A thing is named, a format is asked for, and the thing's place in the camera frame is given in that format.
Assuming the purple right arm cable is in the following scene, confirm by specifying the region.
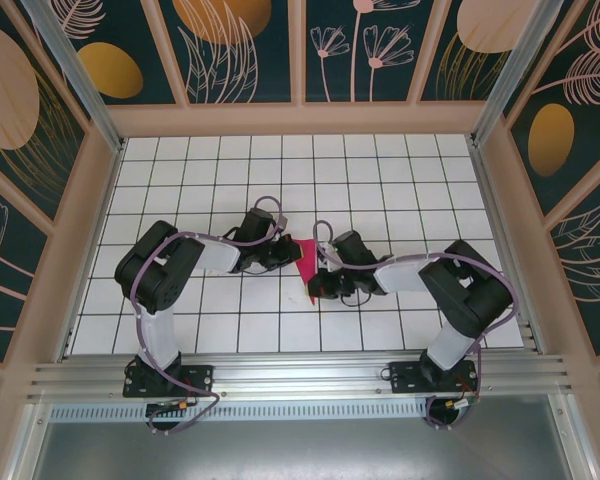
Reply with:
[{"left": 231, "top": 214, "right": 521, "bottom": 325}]
[{"left": 312, "top": 219, "right": 516, "bottom": 431}]

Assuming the aluminium side rail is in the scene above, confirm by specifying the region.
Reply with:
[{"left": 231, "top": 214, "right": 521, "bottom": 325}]
[{"left": 467, "top": 137, "right": 549, "bottom": 357}]

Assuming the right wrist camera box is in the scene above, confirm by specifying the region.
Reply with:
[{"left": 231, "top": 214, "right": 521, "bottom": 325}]
[{"left": 315, "top": 241, "right": 341, "bottom": 274}]

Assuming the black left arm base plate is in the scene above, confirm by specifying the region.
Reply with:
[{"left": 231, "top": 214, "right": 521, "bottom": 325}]
[{"left": 123, "top": 364, "right": 215, "bottom": 399}]

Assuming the grey metal sheet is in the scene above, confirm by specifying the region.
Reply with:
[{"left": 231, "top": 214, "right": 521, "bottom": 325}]
[{"left": 29, "top": 422, "right": 576, "bottom": 480}]

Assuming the magenta cloth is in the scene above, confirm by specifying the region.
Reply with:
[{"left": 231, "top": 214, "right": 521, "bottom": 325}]
[{"left": 292, "top": 239, "right": 320, "bottom": 307}]

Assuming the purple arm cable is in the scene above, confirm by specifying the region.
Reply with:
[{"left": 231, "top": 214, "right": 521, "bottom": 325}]
[
  {"left": 312, "top": 219, "right": 516, "bottom": 431},
  {"left": 129, "top": 195, "right": 287, "bottom": 435}
]

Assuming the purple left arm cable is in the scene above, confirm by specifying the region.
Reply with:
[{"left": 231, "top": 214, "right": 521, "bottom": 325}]
[{"left": 129, "top": 195, "right": 287, "bottom": 435}]

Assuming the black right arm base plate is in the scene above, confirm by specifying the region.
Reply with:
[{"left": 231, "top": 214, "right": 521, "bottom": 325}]
[{"left": 388, "top": 360, "right": 480, "bottom": 395}]

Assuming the aluminium mounting rail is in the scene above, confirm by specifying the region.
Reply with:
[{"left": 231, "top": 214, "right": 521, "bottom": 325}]
[{"left": 27, "top": 353, "right": 579, "bottom": 401}]

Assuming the aluminium frame post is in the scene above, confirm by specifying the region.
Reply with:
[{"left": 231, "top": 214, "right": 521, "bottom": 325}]
[
  {"left": 19, "top": 0, "right": 127, "bottom": 154},
  {"left": 471, "top": 0, "right": 567, "bottom": 147}
]

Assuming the grey slotted cable duct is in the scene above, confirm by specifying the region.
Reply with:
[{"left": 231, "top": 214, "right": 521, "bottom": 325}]
[{"left": 49, "top": 398, "right": 431, "bottom": 424}]

